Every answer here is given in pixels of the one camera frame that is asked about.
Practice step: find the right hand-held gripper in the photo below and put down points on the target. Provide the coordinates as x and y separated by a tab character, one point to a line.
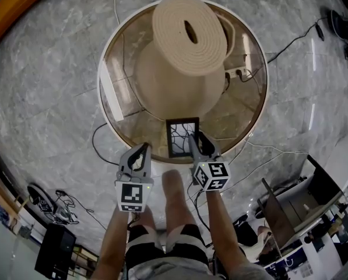
213	175

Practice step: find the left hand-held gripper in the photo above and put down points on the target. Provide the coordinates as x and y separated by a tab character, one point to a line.
131	194

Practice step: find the black framed picture tile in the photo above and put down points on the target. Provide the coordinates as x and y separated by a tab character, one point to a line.
179	140

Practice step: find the person's right forearm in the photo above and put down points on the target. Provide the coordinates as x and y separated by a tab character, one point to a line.
220	229

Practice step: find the person's left forearm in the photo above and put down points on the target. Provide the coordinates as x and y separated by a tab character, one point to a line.
115	244

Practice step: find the round beige glass table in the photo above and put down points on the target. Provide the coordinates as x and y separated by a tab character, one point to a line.
124	39

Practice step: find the person's right leg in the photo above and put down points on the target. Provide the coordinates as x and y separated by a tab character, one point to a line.
175	197

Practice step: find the person's leg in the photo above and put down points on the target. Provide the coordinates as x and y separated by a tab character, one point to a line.
147	219
175	197

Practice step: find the person's left leg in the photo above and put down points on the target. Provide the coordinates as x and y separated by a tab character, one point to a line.
147	219

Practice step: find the white power strip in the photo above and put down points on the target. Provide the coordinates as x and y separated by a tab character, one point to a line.
236	72

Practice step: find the person's black shorts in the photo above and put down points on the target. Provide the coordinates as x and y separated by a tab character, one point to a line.
188	244

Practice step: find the person's gray shirt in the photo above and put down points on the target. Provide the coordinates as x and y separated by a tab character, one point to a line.
173	273

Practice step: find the black box case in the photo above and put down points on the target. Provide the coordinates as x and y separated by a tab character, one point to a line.
55	251

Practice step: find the wooden shelf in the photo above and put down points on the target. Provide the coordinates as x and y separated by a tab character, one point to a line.
1	191

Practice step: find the black round device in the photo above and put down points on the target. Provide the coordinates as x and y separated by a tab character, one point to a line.
347	29

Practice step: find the orange sofa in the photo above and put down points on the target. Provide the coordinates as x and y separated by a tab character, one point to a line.
13	19

